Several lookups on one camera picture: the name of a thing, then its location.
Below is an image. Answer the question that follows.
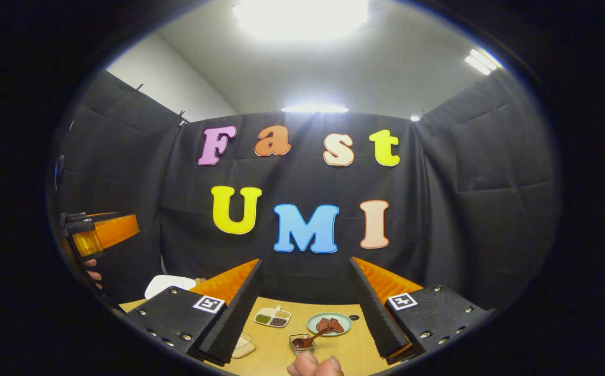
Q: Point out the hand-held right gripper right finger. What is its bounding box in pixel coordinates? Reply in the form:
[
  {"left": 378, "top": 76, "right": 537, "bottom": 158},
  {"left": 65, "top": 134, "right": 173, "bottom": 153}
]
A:
[{"left": 348, "top": 256, "right": 491, "bottom": 365}]

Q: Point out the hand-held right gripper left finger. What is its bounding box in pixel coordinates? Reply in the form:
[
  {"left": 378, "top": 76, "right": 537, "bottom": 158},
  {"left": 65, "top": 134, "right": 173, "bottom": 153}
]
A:
[{"left": 125, "top": 258, "right": 264, "bottom": 366}]

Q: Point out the beige dish of rice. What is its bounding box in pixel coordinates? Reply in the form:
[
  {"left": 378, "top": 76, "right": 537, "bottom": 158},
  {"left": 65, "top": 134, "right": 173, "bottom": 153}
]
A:
[{"left": 231, "top": 332, "right": 256, "bottom": 359}]

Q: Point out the brown wooden spoon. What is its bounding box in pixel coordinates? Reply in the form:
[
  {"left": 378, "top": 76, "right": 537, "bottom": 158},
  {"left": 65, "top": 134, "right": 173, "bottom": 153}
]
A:
[{"left": 292, "top": 326, "right": 331, "bottom": 350}]

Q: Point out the white rice cooker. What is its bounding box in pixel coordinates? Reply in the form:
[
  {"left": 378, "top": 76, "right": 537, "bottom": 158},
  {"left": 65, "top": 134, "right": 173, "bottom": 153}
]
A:
[{"left": 145, "top": 275, "right": 197, "bottom": 300}]

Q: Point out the pale green plate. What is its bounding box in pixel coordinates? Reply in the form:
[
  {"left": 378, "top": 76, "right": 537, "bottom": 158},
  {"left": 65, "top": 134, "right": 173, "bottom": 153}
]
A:
[{"left": 306, "top": 312, "right": 353, "bottom": 337}]

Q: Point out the white compartment dish with beans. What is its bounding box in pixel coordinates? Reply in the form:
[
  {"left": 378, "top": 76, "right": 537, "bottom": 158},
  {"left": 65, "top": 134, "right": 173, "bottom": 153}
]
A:
[{"left": 253, "top": 306, "right": 292, "bottom": 328}]

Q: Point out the long strip ceiling light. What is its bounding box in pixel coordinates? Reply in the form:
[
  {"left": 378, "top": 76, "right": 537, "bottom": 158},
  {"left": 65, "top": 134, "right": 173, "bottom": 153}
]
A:
[{"left": 281, "top": 105, "right": 349, "bottom": 113}]

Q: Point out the double bar ceiling light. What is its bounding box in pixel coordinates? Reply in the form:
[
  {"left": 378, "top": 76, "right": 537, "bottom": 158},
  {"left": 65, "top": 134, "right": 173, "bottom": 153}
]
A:
[{"left": 464, "top": 48, "right": 504, "bottom": 76}]

